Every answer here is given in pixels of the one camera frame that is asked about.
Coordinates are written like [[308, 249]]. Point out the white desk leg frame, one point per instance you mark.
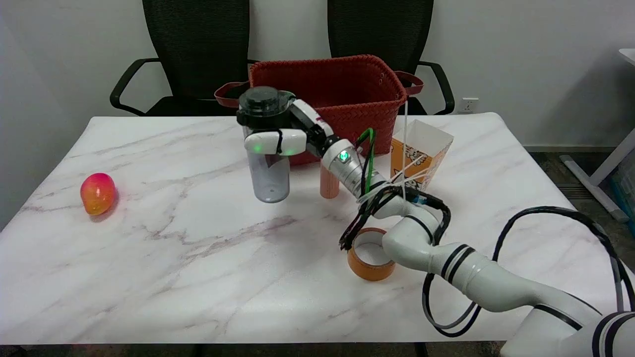
[[603, 173]]

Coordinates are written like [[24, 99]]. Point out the black mesh office chair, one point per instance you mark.
[[198, 54], [387, 34]]

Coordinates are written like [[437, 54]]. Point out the red yellow toy mango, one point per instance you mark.
[[98, 193]]

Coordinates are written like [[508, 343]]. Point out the pink wooden cylinder block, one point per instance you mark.
[[328, 185]]

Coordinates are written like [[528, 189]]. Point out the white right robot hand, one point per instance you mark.
[[287, 135]]

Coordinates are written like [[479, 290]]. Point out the white wall power socket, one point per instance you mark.
[[469, 105]]

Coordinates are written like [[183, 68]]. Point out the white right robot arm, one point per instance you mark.
[[476, 277]]

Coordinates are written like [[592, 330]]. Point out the red woven basket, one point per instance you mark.
[[342, 94]]

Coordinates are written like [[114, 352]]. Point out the orange tape roll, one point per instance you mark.
[[369, 258]]

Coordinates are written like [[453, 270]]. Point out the orange white popcorn box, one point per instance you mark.
[[421, 153]]

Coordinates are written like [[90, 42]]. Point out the black lidded clear water bottle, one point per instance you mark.
[[268, 148]]

